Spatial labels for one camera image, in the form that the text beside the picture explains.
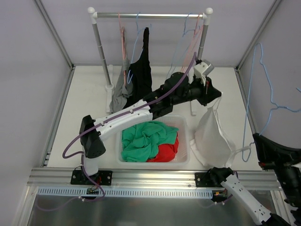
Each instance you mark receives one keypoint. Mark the red tank top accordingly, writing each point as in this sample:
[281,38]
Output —
[166,152]

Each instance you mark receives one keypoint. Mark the black tank top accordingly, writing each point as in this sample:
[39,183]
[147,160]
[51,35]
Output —
[140,72]

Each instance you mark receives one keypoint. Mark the white tank top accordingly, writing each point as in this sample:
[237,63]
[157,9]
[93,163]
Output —
[211,145]

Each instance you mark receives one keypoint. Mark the green tank top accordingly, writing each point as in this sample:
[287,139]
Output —
[140,142]

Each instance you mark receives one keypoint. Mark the white and silver clothes rack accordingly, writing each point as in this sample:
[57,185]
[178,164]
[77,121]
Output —
[108,70]

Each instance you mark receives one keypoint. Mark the pink wire hanger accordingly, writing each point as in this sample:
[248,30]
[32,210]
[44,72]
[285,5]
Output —
[124,49]
[192,46]

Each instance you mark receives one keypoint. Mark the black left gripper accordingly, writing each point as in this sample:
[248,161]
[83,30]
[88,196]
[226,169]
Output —
[207,92]

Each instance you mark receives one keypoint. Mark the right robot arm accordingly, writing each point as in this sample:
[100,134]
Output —
[259,213]

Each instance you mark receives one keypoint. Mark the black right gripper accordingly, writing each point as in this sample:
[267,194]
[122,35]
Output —
[274,153]

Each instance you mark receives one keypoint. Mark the grey tank top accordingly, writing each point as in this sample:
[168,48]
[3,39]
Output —
[123,90]

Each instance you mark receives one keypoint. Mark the white plastic basket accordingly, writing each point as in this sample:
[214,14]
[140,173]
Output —
[183,155]

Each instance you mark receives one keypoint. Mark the white slotted cable duct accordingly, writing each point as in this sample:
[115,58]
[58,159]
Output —
[127,192]

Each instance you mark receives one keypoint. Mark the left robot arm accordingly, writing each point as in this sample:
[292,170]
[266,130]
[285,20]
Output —
[92,133]

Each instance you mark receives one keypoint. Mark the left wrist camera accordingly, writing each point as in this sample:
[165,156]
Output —
[203,69]

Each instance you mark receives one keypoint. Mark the aluminium mounting rail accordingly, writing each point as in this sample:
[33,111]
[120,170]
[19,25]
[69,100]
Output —
[140,178]

